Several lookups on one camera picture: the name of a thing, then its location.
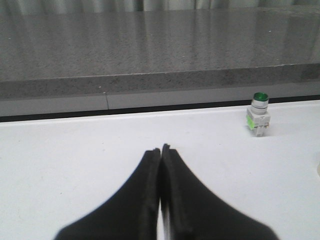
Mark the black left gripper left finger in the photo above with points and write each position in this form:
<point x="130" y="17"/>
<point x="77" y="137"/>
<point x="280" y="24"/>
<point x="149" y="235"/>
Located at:
<point x="130" y="214"/>

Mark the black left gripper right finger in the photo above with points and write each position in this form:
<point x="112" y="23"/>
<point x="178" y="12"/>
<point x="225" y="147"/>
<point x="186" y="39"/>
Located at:
<point x="192" y="212"/>

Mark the blue call bell cream base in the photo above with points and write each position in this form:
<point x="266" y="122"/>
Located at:
<point x="318" y="163"/>

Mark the grey stone counter ledge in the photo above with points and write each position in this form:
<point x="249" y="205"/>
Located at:
<point x="103" y="61"/>

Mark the grey pleated curtain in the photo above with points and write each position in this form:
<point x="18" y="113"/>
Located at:
<point x="48" y="7"/>

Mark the green pushbutton switch module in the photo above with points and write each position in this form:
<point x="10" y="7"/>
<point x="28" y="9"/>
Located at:
<point x="257" y="116"/>

